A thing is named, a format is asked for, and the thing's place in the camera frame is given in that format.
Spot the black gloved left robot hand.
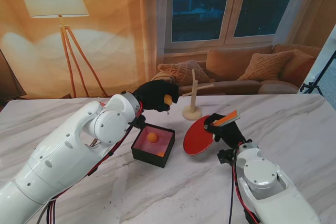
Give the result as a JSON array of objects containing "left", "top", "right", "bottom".
[{"left": 132, "top": 79, "right": 182, "bottom": 113}]

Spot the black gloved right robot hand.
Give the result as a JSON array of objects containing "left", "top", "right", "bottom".
[{"left": 203, "top": 113, "right": 248, "bottom": 149}]

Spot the red black ping pong bat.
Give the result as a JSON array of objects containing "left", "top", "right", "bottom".
[{"left": 183, "top": 109, "right": 241, "bottom": 156}]

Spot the black box with pink inside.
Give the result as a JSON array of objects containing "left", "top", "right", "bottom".
[{"left": 131, "top": 123, "right": 176, "bottom": 169}]

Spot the wooden peg stand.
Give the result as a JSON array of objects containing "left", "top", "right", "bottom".
[{"left": 181, "top": 68, "right": 215, "bottom": 121}]

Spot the printed living room backdrop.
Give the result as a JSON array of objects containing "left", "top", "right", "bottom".
[{"left": 0, "top": 0, "right": 336, "bottom": 101}]

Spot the black tripod stand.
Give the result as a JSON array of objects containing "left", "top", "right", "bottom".
[{"left": 300, "top": 48, "right": 336, "bottom": 96}]

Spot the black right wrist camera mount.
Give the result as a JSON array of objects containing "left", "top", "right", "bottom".
[{"left": 217, "top": 149, "right": 236, "bottom": 165}]

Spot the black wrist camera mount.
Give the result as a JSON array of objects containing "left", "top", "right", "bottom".
[
  {"left": 128, "top": 115, "right": 147, "bottom": 130},
  {"left": 217, "top": 149, "right": 236, "bottom": 165}
]

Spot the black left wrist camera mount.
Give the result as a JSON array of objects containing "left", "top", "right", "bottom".
[{"left": 128, "top": 115, "right": 147, "bottom": 130}]

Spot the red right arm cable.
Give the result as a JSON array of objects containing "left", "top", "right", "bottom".
[{"left": 229, "top": 144, "right": 262, "bottom": 224}]

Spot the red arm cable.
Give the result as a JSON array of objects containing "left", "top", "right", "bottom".
[
  {"left": 46, "top": 102, "right": 144, "bottom": 224},
  {"left": 229, "top": 144, "right": 262, "bottom": 224}
]

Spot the red left arm cable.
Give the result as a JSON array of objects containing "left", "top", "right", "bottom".
[{"left": 46, "top": 102, "right": 144, "bottom": 224}]

